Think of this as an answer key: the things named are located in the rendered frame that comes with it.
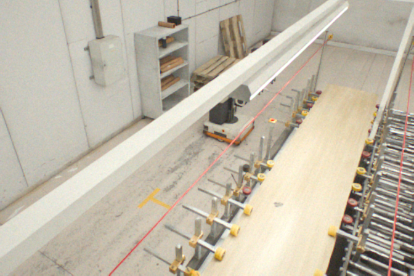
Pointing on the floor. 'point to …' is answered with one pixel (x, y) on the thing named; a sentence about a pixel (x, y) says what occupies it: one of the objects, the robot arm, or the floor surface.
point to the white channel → (158, 143)
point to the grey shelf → (145, 58)
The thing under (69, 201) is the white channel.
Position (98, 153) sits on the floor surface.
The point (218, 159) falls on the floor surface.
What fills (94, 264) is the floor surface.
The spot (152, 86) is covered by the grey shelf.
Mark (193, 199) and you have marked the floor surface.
